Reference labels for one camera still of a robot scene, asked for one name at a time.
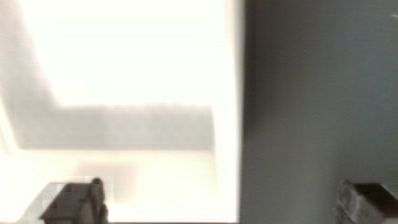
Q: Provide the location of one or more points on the white drawer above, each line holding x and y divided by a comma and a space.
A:
122, 106

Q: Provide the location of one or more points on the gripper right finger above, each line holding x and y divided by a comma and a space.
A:
367, 204

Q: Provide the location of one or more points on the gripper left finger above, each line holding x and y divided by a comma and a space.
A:
79, 207

